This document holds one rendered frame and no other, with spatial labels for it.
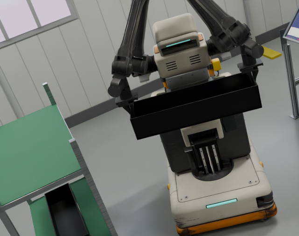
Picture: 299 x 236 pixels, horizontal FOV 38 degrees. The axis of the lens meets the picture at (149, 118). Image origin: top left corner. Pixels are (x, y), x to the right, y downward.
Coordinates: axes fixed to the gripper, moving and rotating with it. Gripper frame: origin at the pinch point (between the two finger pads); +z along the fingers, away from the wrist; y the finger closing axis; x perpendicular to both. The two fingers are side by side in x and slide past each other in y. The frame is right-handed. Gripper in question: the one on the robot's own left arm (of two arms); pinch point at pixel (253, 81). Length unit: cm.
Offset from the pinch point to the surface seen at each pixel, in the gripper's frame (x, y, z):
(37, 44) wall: 227, -162, 11
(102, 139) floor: 184, -126, 107
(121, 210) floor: 73, -102, 109
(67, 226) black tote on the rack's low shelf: 24, -122, 73
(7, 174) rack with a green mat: 2, -127, 14
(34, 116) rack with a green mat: 62, -126, 14
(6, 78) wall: 213, -200, 31
